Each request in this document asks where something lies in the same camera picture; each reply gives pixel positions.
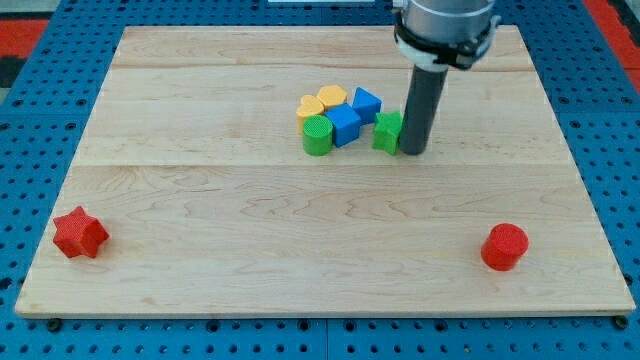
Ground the blue triangle block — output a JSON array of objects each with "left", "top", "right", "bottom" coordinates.
[{"left": 351, "top": 87, "right": 382, "bottom": 125}]

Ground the yellow heart block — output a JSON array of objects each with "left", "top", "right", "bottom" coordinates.
[{"left": 296, "top": 95, "right": 325, "bottom": 134}]

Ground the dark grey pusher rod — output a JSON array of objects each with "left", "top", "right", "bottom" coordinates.
[{"left": 398, "top": 66, "right": 448, "bottom": 155}]

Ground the blue cube block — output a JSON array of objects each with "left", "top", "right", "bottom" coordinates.
[{"left": 325, "top": 104, "right": 361, "bottom": 147}]

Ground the red star block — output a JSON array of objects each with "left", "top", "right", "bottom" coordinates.
[{"left": 53, "top": 206, "right": 110, "bottom": 258}]

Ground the green cylinder block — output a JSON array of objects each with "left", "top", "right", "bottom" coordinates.
[{"left": 302, "top": 115, "right": 333, "bottom": 156}]

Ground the green star block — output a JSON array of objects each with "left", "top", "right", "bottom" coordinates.
[{"left": 372, "top": 111, "right": 403, "bottom": 156}]

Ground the yellow pentagon block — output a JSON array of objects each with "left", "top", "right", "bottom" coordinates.
[{"left": 317, "top": 85, "right": 348, "bottom": 110}]

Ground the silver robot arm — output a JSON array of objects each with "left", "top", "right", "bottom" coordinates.
[{"left": 393, "top": 0, "right": 501, "bottom": 72}]

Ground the wooden board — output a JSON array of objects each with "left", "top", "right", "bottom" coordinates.
[{"left": 15, "top": 26, "right": 636, "bottom": 319}]

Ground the red cylinder block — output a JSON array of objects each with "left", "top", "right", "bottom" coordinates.
[{"left": 481, "top": 223, "right": 529, "bottom": 271}]

